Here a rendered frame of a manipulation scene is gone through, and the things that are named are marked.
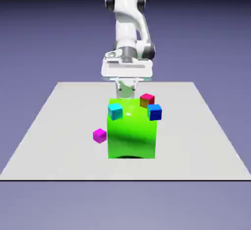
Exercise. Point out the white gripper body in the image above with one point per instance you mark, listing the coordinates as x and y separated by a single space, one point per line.
126 71

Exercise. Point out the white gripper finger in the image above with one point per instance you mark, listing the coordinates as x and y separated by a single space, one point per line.
118 87
135 84

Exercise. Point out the small blue cube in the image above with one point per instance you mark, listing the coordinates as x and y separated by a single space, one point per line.
155 112

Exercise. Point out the large green box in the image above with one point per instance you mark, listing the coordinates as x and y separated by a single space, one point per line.
131 132

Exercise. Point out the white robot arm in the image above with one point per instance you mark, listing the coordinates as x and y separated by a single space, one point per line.
126 18

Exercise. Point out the small red cube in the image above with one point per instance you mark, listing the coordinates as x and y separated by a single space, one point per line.
147 99

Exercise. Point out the small magenta cube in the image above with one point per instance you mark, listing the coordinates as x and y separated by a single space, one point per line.
99 135

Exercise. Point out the small cyan cube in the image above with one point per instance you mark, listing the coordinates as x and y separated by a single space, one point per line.
115 112

